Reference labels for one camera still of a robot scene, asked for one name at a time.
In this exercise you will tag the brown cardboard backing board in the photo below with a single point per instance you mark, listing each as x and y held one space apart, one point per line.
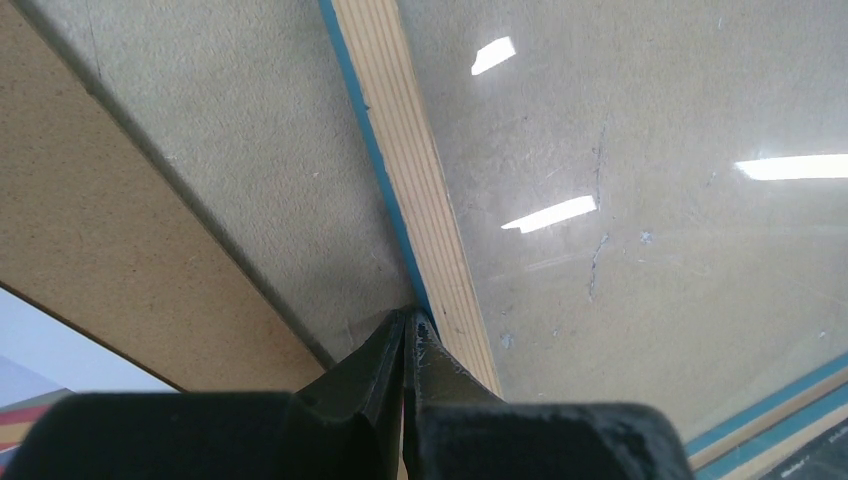
92 232

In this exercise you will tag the hot air balloon photo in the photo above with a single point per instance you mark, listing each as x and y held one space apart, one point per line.
44 360

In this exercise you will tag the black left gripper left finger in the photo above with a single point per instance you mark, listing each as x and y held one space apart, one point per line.
343 425

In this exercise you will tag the blue wooden picture frame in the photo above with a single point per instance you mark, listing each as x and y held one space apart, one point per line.
639 201

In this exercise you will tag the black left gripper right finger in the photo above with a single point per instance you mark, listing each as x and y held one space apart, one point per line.
456 428

